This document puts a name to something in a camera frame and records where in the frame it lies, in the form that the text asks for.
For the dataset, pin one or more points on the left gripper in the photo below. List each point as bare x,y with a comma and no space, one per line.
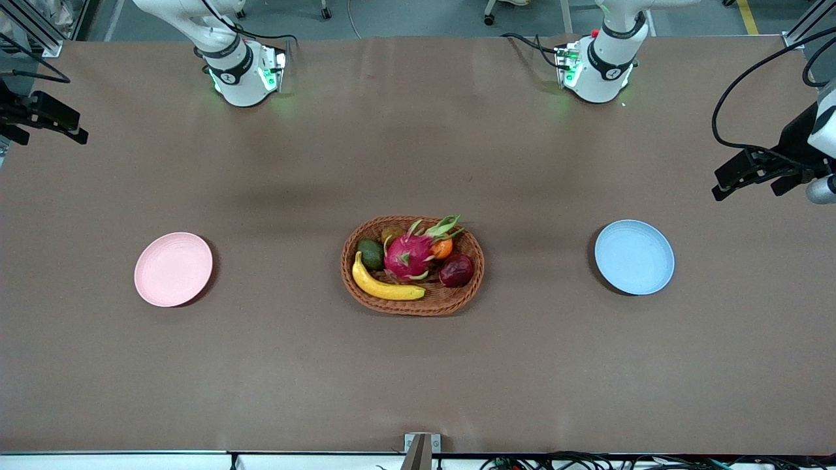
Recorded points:
795,138

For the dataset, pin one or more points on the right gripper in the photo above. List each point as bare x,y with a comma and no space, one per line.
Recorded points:
12,111

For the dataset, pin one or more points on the dark red apple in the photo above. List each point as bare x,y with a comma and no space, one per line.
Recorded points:
456,270

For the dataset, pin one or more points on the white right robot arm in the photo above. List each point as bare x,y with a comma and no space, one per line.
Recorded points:
238,78

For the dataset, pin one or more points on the yellow banana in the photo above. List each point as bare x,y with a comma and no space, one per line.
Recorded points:
385,289

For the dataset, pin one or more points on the light blue round plate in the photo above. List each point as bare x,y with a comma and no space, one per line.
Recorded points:
634,256

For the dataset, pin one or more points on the pink round plate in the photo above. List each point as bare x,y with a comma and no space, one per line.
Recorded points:
173,269

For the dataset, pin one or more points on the black chair caster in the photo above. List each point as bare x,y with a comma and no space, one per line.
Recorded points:
489,18
325,12

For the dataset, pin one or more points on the small orange fruit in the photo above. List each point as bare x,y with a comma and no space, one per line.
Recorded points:
443,249

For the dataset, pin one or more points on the brown wicker basket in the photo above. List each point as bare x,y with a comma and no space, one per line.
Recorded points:
431,301

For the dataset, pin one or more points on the dark green avocado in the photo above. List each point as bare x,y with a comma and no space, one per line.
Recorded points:
371,254

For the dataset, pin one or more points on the pink dragon fruit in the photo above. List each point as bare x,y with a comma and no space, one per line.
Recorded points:
408,256

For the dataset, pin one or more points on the brown kiwi fruit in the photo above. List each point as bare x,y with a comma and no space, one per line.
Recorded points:
392,233

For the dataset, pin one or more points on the aluminium frame post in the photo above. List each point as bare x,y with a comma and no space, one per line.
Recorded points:
806,26
32,26

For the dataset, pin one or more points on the white table edge rail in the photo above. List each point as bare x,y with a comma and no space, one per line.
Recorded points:
130,461

